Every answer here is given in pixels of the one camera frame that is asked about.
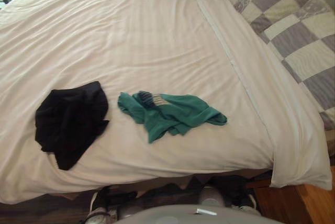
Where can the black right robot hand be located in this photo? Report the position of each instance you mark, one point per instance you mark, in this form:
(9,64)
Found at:
(244,195)

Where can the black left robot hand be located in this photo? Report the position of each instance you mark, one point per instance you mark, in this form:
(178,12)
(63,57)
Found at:
(104,203)

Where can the white quilt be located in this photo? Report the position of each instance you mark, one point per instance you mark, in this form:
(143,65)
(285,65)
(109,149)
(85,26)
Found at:
(144,51)

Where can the silver right robot leg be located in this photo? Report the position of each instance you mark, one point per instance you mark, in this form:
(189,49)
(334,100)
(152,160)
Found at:
(212,195)

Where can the wooden nightstand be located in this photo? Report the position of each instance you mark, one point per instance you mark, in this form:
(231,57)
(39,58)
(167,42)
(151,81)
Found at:
(301,203)

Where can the black garment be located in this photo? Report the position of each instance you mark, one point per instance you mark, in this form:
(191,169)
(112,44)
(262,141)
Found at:
(69,124)

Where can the green garment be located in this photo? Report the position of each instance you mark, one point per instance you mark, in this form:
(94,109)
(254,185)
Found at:
(175,116)

